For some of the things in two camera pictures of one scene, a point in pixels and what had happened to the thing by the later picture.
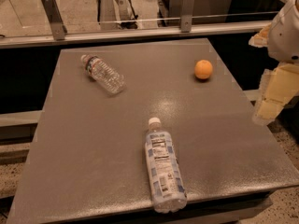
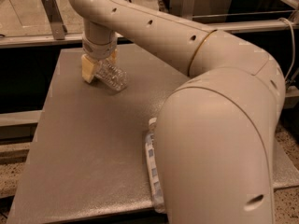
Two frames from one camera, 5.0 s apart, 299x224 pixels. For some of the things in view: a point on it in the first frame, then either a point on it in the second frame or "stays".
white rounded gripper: [286, 38] -> [98, 50]
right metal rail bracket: [188, 7] stays
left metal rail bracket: [53, 12] stays
